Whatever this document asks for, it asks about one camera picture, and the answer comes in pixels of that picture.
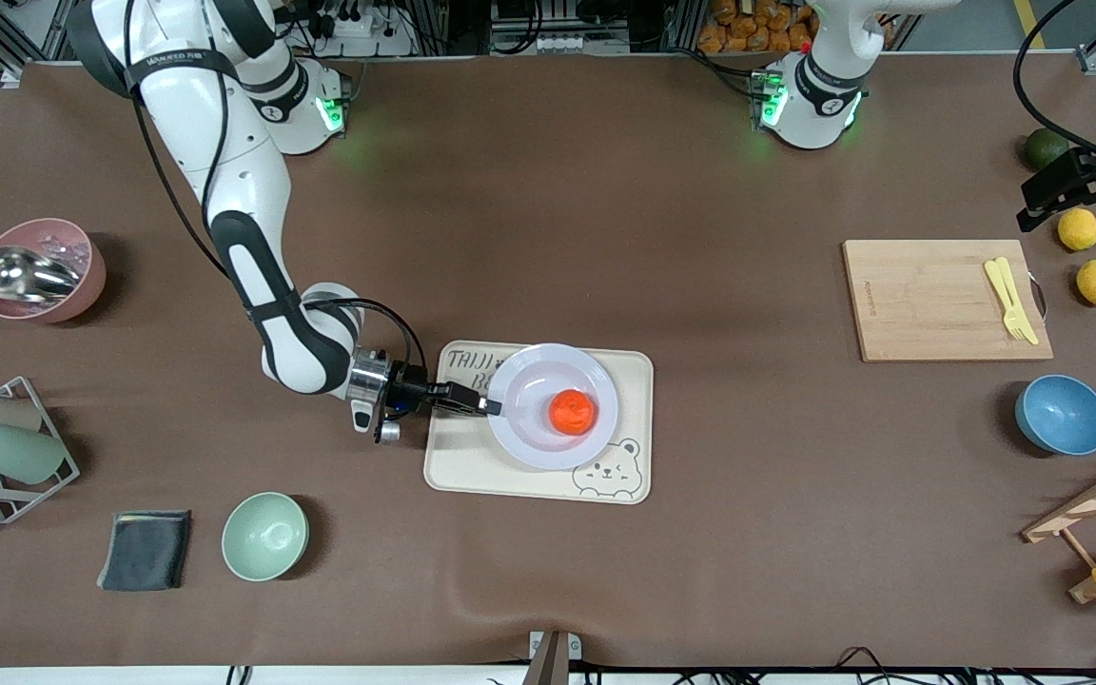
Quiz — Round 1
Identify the pale round plate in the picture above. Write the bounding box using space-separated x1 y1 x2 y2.
487 343 621 472

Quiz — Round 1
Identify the orange fruit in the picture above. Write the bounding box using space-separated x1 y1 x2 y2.
549 388 598 438

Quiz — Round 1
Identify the dark green lime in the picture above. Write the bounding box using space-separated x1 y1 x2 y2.
1025 127 1072 173

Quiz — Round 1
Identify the cream bear print tray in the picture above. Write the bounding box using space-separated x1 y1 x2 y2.
423 340 655 505

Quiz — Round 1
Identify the yellow plastic knife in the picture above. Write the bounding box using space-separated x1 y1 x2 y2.
984 259 1020 329

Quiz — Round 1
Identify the yellow plastic fork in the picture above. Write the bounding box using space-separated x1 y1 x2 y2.
995 257 1041 345

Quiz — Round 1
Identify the wooden cutting board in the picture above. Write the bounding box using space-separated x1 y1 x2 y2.
842 239 1054 363

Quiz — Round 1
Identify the blue bowl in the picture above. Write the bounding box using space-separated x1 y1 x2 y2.
1015 374 1096 457

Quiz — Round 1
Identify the green bowl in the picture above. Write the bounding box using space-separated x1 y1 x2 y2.
222 492 309 582

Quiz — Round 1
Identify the wooden stand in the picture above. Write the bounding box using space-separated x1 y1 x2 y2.
1021 447 1096 606

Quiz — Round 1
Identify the dark grey folded cloth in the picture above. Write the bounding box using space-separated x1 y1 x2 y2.
96 510 193 593

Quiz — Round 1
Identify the pink bowl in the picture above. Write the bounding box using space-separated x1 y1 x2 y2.
0 218 108 325

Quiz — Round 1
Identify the bag of orange buns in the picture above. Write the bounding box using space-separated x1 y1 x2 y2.
697 0 891 55

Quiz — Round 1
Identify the white power strip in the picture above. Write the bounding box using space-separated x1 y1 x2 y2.
305 0 416 58

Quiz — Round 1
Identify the green cup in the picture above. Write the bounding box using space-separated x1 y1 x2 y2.
0 421 69 485

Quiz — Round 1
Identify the metal scoop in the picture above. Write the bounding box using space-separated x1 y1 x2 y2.
0 245 84 306

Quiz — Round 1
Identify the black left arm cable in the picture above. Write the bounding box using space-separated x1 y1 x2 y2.
1013 0 1096 184

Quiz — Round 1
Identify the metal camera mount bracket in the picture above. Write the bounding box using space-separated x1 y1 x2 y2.
521 630 583 685

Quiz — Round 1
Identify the grey wire cup rack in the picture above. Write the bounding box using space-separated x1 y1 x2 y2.
0 376 81 525

